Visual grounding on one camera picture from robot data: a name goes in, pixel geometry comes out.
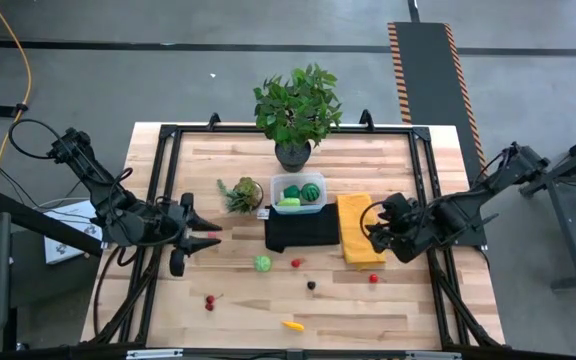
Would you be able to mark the red toy raspberry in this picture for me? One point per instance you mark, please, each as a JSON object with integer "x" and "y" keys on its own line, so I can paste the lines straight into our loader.
{"x": 295, "y": 263}

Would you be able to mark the black metal stand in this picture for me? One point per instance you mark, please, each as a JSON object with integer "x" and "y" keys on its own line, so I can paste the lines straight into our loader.
{"x": 575, "y": 165}

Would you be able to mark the clear plastic tupperware container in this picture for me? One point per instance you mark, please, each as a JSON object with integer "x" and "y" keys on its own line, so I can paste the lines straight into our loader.
{"x": 320, "y": 180}

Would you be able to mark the white cloth label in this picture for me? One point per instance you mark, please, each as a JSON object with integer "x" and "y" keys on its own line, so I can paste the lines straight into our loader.
{"x": 263, "y": 214}

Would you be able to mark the black floor mat striped edges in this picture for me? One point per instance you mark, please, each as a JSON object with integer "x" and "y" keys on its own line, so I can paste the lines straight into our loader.
{"x": 430, "y": 100}

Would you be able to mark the leafy green potted tree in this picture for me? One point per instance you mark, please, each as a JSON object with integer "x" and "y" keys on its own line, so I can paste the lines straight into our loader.
{"x": 295, "y": 107}

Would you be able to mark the striped green toy watermelon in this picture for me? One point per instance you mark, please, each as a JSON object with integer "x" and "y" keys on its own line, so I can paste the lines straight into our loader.
{"x": 311, "y": 192}

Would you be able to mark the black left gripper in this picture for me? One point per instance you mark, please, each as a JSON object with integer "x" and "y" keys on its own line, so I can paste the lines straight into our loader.
{"x": 173, "y": 225}

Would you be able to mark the black toy plum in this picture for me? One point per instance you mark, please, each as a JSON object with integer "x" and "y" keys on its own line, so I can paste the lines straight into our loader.
{"x": 311, "y": 285}

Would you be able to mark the white booklet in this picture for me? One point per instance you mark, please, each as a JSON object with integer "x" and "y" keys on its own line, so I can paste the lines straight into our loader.
{"x": 63, "y": 252}

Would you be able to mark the small spiky succulent plant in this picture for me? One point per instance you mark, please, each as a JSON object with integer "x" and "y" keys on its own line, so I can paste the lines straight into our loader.
{"x": 243, "y": 195}

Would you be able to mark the black diagonal beam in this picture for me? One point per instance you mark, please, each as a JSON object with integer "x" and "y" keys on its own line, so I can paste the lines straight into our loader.
{"x": 43, "y": 222}

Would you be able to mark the pink toy peach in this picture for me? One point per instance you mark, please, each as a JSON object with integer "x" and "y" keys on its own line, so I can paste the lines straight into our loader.
{"x": 212, "y": 235}

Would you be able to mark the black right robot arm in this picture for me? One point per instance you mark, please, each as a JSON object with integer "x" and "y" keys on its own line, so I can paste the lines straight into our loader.
{"x": 468, "y": 210}

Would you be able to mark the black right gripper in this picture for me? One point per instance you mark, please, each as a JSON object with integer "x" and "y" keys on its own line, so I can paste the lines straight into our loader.
{"x": 410, "y": 227}

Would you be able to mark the silver metal bracket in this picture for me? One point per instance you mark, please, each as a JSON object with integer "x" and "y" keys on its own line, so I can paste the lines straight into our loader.
{"x": 433, "y": 355}
{"x": 153, "y": 354}

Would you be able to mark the light green toy cabbage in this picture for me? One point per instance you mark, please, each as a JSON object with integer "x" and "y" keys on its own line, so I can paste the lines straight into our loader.
{"x": 262, "y": 263}

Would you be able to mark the yellow cloth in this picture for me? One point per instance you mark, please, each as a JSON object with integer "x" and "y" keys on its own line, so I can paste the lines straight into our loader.
{"x": 350, "y": 225}

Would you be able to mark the dark green toy vegetable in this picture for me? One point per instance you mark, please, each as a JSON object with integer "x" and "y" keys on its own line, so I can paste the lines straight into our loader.
{"x": 292, "y": 191}

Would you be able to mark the lime green toy vegetable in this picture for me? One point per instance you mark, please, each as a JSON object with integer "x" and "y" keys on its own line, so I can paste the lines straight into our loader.
{"x": 288, "y": 202}

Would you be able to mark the red toy tomato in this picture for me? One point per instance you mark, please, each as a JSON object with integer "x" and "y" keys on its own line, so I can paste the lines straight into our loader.
{"x": 373, "y": 278}

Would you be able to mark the black cloth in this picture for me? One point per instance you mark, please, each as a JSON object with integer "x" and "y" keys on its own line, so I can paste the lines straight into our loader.
{"x": 303, "y": 232}

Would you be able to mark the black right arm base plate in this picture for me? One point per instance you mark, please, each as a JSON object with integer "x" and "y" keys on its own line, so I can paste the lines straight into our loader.
{"x": 478, "y": 239}

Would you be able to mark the yellow toy banana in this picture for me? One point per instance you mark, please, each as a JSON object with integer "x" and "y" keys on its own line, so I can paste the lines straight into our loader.
{"x": 294, "y": 326}

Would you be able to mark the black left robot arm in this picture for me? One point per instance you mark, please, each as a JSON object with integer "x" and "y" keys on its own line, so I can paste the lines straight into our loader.
{"x": 103, "y": 195}

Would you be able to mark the black metal table frame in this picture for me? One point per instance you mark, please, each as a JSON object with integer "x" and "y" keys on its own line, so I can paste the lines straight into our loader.
{"x": 208, "y": 129}

